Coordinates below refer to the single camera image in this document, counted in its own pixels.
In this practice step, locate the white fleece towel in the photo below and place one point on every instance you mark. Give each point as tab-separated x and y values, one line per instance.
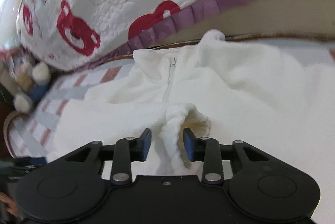
235	82

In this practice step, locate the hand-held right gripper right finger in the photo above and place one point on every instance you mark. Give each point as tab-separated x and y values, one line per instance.
188	145

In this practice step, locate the person's left hand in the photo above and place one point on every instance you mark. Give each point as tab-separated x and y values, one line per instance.
7	203

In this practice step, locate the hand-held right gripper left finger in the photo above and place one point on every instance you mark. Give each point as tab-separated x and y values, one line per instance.
146	145

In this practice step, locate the grey rabbit plush toy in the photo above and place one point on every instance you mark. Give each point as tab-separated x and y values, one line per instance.
39	74

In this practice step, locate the checked floor mat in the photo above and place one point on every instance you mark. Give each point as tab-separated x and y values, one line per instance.
31	132

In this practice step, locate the beige bed base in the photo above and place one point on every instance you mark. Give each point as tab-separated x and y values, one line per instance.
261	12

